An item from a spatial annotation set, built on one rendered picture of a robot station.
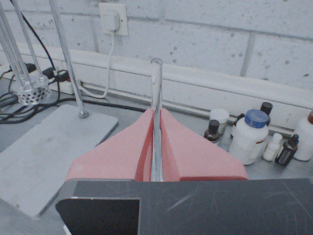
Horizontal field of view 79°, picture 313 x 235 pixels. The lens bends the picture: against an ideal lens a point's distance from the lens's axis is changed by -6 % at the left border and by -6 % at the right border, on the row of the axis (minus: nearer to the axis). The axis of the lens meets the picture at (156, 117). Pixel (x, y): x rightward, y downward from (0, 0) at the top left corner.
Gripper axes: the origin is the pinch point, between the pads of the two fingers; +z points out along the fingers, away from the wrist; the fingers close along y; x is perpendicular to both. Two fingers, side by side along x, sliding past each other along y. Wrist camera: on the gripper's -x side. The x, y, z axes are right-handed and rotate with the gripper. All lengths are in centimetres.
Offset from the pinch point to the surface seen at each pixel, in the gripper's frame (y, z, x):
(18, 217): 25.2, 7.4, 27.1
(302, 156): -32.7, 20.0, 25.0
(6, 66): 60, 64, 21
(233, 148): -16.6, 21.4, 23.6
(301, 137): -31.1, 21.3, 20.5
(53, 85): 35, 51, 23
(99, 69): 18, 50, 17
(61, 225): 16.6, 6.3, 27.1
